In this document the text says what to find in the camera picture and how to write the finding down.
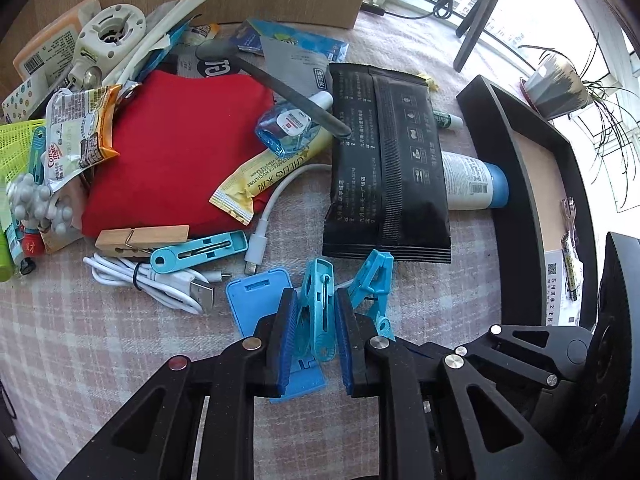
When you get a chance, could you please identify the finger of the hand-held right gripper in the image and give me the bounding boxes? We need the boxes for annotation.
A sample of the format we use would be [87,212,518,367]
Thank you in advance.
[425,323,594,392]

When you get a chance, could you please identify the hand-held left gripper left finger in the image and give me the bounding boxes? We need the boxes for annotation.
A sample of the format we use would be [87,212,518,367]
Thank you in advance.
[57,287,299,480]

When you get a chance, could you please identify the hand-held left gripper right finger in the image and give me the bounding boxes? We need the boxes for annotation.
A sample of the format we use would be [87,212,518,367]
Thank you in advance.
[335,289,576,480]

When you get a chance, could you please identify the red cloth pouch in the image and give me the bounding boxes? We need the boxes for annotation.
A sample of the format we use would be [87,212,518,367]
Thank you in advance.
[81,69,277,239]

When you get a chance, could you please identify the black rectangular tray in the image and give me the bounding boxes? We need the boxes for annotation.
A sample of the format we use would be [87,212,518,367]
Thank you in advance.
[455,74,599,329]

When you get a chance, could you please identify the coffee creamer packet orange edge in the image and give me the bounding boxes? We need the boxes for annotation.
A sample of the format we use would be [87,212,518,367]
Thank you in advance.
[44,84,124,194]

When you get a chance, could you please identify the pink plaid covered desktop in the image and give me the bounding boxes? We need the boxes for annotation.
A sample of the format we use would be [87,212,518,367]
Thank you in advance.
[0,10,547,480]

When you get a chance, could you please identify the blue folding phone stand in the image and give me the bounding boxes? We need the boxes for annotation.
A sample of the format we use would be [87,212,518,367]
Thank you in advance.
[225,268,329,404]

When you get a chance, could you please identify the white printed paper card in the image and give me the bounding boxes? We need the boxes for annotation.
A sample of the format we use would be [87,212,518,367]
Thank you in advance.
[542,249,582,327]

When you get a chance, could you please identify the flat blue plastic clip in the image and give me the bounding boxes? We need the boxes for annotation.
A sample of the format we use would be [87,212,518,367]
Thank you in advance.
[149,230,249,275]

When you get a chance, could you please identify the wooden clothespin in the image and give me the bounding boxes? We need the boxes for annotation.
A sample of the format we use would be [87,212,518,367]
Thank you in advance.
[94,224,191,261]

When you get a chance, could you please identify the black wet wipes packet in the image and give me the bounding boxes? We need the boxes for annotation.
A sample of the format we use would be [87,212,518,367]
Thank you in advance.
[321,63,452,265]

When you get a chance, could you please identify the white tube with blue cap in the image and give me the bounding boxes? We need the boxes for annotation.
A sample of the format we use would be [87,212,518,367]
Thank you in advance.
[439,151,510,211]

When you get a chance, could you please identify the small blue liquid bottle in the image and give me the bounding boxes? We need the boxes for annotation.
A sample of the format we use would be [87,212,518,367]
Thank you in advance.
[254,101,321,159]

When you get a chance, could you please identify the small green and white tube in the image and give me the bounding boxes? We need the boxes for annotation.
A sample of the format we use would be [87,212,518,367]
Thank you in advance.
[432,108,465,131]

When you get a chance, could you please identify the potted spider plant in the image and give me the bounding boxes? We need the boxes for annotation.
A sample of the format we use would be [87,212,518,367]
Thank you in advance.
[519,34,640,212]

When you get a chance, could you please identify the small red cylinder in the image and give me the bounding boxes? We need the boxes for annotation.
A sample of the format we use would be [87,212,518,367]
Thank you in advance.
[19,229,42,277]

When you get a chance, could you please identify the grey and white ball toy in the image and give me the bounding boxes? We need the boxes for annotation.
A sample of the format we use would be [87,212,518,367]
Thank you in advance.
[5,172,74,236]

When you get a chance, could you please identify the black and white label card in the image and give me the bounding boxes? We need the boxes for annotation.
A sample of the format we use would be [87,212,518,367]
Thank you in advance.
[174,52,242,81]

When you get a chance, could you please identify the blue printed packet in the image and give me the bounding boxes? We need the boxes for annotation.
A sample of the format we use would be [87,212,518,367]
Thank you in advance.
[234,18,350,64]

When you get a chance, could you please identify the yellow plastic shuttlecock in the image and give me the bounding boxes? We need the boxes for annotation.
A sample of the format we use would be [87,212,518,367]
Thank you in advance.
[0,118,49,184]

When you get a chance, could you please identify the long white shoehorn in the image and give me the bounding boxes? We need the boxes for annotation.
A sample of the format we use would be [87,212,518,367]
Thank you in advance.
[107,0,211,94]

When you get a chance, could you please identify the black tripod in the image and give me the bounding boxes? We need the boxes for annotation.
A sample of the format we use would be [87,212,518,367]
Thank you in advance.
[452,0,517,74]

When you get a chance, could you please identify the emoji patterned tissue pack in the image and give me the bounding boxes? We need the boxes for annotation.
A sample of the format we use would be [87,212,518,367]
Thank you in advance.
[1,72,49,124]

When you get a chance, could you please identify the white plastic handheld device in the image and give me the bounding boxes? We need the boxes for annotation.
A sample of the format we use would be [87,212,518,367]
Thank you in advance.
[64,3,147,87]

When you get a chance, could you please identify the orange wipes packet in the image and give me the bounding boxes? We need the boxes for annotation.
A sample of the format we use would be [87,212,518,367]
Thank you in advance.
[12,0,104,81]

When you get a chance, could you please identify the loose white charging cable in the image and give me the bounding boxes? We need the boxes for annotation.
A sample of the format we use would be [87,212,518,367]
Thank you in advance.
[244,162,334,277]

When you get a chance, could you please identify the bundled white charging cable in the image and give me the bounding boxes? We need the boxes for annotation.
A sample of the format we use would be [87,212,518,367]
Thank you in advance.
[82,252,232,317]

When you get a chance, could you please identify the dark grey long-handled tool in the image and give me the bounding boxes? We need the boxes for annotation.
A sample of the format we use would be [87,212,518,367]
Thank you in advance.
[196,39,354,139]

